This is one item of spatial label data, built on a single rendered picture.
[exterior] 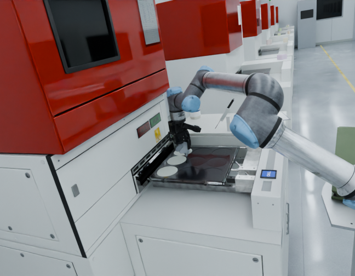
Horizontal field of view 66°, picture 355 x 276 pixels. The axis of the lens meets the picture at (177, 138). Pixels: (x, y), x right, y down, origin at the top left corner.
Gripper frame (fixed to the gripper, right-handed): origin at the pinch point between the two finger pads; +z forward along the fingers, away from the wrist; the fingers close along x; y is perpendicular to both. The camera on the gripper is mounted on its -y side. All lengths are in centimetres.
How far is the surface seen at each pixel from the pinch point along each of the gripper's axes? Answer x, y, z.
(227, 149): 10.7, -17.9, 1.1
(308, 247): 26, -69, 91
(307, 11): -648, -1050, -26
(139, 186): 5.3, 30.6, 3.3
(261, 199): 57, 8, -6
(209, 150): 3.6, -11.5, 1.3
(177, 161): 1.9, 7.6, 1.1
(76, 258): 22, 66, 10
